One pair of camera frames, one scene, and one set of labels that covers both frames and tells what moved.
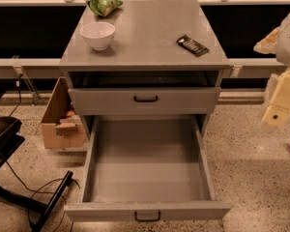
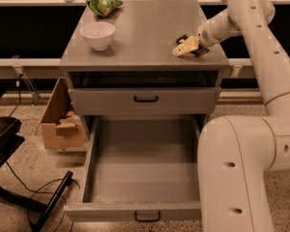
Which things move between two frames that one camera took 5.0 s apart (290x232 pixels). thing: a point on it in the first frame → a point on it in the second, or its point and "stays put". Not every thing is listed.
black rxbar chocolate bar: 195,47 stays put
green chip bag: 101,3 stays put
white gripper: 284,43 → 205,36
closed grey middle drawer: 148,101 stays put
